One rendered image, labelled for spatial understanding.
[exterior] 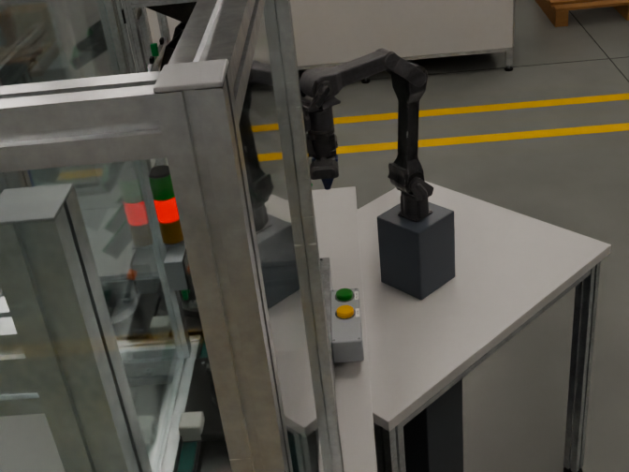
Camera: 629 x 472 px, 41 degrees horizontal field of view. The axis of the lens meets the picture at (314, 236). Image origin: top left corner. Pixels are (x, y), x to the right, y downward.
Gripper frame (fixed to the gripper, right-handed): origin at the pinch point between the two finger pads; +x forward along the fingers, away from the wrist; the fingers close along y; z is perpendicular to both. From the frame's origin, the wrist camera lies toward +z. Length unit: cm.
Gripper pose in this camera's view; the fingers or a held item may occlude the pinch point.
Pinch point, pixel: (326, 175)
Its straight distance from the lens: 193.8
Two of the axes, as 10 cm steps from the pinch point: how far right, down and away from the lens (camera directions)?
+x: 1.0, 8.6, 5.0
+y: -0.1, 5.1, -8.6
